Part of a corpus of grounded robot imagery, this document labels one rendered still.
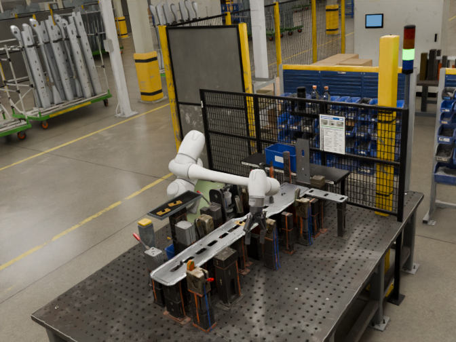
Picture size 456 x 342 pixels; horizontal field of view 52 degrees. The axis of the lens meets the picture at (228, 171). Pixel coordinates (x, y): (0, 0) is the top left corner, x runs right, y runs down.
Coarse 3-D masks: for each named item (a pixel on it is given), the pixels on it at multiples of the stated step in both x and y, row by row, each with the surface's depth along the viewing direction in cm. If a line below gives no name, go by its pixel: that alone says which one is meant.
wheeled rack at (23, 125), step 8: (8, 56) 825; (0, 88) 893; (0, 104) 918; (0, 112) 919; (24, 112) 866; (0, 120) 927; (8, 120) 903; (16, 120) 895; (0, 128) 865; (8, 128) 857; (16, 128) 857; (24, 128) 869; (0, 136) 836; (24, 136) 881
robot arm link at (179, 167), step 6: (180, 156) 293; (186, 156) 292; (174, 162) 295; (180, 162) 291; (186, 162) 291; (192, 162) 293; (174, 168) 293; (180, 168) 290; (186, 168) 288; (174, 174) 299; (180, 174) 291; (186, 174) 289
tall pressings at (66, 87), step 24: (24, 24) 945; (48, 24) 958; (72, 24) 978; (24, 48) 925; (48, 48) 986; (72, 48) 986; (48, 72) 970; (72, 72) 1018; (96, 72) 1035; (48, 96) 997; (72, 96) 1016
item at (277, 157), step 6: (276, 144) 382; (282, 144) 379; (270, 150) 368; (276, 150) 383; (282, 150) 381; (288, 150) 376; (294, 150) 371; (270, 156) 371; (276, 156) 366; (282, 156) 361; (294, 156) 353; (276, 162) 368; (282, 162) 363; (294, 162) 355; (294, 168) 357
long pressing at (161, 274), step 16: (288, 192) 332; (304, 192) 330; (272, 208) 311; (224, 224) 297; (256, 224) 294; (208, 240) 281; (224, 240) 280; (176, 256) 268; (208, 256) 265; (160, 272) 255; (176, 272) 254
